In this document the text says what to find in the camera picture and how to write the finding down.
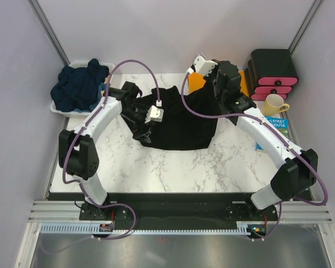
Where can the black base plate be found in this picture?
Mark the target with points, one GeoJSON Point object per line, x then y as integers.
{"type": "Point", "coordinates": [177, 210]}

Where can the cream garment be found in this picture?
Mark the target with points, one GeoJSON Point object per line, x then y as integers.
{"type": "Point", "coordinates": [108, 79]}

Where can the black t shirt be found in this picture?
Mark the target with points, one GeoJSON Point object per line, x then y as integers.
{"type": "Point", "coordinates": [179, 130]}

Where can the orange folder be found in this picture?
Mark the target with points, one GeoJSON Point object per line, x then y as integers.
{"type": "Point", "coordinates": [196, 81]}

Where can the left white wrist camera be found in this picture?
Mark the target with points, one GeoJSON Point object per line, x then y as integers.
{"type": "Point", "coordinates": [154, 114]}

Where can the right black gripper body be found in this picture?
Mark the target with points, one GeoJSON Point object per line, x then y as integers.
{"type": "Point", "coordinates": [218, 97]}

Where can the blue children's book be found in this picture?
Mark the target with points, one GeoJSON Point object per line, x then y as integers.
{"type": "Point", "coordinates": [280, 124]}

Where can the navy blue t shirt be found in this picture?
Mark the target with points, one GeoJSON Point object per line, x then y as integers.
{"type": "Point", "coordinates": [75, 86]}

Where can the black pink drawer unit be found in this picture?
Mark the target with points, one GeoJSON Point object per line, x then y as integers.
{"type": "Point", "coordinates": [270, 71]}

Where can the yellow mug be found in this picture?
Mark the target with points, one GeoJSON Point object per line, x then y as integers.
{"type": "Point", "coordinates": [274, 104]}

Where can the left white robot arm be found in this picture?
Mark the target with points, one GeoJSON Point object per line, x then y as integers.
{"type": "Point", "coordinates": [78, 156]}

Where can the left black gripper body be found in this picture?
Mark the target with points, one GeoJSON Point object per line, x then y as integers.
{"type": "Point", "coordinates": [138, 118]}

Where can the light blue garment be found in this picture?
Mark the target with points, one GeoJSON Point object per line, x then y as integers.
{"type": "Point", "coordinates": [101, 93]}

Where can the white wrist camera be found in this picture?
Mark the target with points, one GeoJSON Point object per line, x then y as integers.
{"type": "Point", "coordinates": [203, 66]}
{"type": "Point", "coordinates": [154, 114]}

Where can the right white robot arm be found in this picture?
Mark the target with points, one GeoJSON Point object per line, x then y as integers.
{"type": "Point", "coordinates": [296, 168]}

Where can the aluminium frame rail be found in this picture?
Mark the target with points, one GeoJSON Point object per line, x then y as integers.
{"type": "Point", "coordinates": [291, 213]}

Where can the white slotted cable duct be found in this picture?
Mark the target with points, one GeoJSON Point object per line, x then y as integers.
{"type": "Point", "coordinates": [113, 229]}

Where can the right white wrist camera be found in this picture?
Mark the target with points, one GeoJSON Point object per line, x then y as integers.
{"type": "Point", "coordinates": [203, 66]}

